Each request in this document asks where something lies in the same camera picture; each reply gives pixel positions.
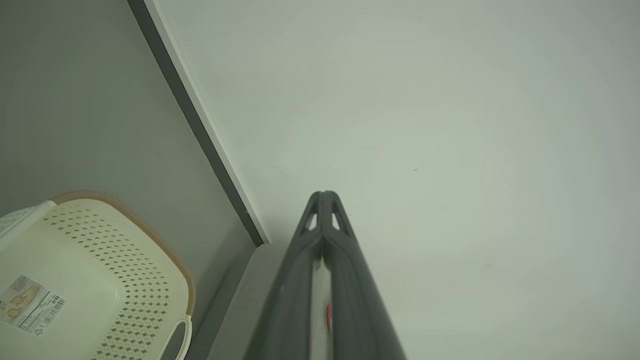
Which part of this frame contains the white basket handle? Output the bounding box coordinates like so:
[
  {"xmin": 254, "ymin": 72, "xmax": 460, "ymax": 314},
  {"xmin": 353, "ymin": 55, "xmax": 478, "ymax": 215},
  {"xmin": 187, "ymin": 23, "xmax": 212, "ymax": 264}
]
[{"xmin": 0, "ymin": 200, "xmax": 57, "ymax": 251}]

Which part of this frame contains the cream perforated laundry basket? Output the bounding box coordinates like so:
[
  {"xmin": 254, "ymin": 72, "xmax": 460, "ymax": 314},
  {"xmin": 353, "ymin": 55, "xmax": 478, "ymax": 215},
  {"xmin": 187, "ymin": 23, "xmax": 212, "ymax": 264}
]
[{"xmin": 0, "ymin": 190, "xmax": 197, "ymax": 360}]

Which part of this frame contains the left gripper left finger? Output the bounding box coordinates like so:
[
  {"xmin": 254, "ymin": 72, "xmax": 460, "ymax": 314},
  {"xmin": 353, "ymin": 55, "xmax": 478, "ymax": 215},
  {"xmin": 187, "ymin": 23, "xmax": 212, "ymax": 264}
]
[{"xmin": 244, "ymin": 191, "xmax": 325, "ymax": 360}]

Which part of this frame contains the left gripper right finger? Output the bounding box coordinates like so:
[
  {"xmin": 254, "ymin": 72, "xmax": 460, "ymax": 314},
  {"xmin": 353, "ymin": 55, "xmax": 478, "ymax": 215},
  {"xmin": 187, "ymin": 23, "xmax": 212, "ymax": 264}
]
[{"xmin": 323, "ymin": 191, "xmax": 407, "ymax": 360}]

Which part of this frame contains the dark grey baseboard strip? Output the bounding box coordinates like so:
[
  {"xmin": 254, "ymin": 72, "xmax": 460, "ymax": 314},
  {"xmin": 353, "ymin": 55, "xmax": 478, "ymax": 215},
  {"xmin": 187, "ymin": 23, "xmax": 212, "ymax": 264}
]
[{"xmin": 126, "ymin": 0, "xmax": 271, "ymax": 247}]

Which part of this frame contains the barcode sticker on basket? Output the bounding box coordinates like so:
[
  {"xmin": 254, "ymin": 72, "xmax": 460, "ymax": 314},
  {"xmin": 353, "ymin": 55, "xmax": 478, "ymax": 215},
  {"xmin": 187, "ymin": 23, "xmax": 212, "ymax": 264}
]
[{"xmin": 0, "ymin": 274, "xmax": 67, "ymax": 337}]

